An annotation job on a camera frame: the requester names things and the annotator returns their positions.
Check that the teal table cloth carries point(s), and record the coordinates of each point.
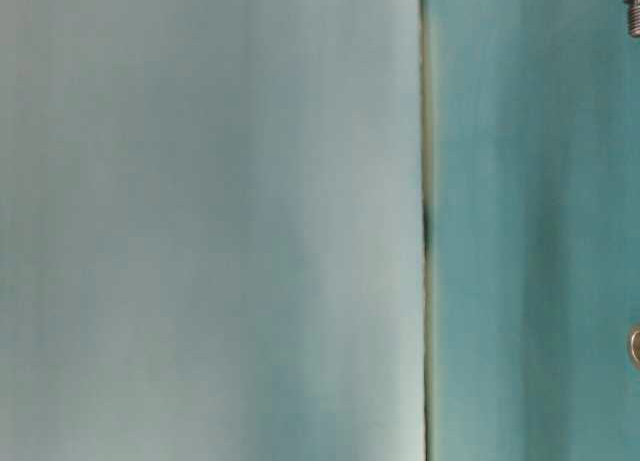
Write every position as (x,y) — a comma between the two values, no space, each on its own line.
(534,230)

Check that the silver metal washer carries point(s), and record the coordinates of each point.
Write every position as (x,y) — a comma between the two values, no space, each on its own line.
(633,346)

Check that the silver threaded metal shaft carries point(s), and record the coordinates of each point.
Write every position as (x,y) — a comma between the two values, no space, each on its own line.
(633,17)

